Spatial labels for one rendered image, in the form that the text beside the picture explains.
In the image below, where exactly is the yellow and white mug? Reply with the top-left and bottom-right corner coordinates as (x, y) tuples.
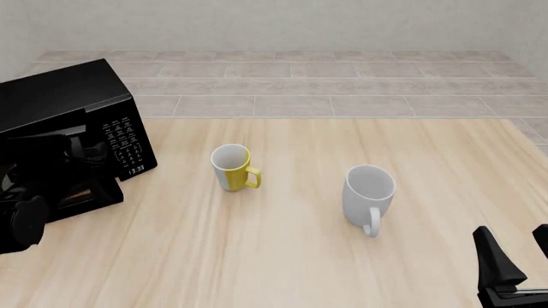
(210, 143), (263, 193)

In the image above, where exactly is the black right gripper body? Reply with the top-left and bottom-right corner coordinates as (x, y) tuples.
(480, 281), (548, 308)

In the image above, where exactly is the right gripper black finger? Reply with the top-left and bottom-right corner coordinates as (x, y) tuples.
(472, 225), (528, 292)
(531, 223), (548, 255)

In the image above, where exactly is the black microwave oven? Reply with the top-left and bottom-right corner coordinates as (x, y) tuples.
(0, 58), (158, 206)

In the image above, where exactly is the black microwave door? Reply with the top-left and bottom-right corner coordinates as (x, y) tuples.
(40, 176), (126, 223)

